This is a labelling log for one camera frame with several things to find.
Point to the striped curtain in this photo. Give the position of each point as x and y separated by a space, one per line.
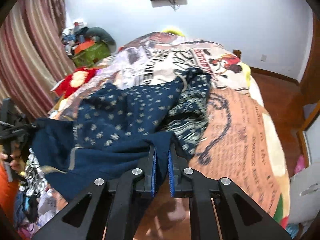
30 42

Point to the person's bare foot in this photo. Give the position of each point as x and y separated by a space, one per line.
176 211

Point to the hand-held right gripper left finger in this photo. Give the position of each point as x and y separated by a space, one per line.
153 175

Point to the pink toy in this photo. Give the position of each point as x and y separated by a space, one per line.
299 164

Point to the scattered papers and toys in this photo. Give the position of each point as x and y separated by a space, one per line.
40 185

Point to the white wall socket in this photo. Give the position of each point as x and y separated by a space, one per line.
263 57

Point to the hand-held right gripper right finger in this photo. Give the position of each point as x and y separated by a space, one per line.
171 177

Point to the wooden bed post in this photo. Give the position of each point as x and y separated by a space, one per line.
237 53

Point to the person's left hand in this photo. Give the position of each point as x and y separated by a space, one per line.
13 165

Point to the orange box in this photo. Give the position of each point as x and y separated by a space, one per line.
85 48

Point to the printed blanket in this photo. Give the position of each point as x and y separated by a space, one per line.
237 130

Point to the green storage box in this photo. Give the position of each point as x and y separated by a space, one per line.
93 55

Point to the red plush toy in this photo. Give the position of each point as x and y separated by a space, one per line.
75 80

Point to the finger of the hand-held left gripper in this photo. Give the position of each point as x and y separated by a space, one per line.
23 128

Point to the navy patterned hooded jacket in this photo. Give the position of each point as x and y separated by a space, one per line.
112 120

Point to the grey pillow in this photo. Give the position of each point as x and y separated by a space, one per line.
103 36

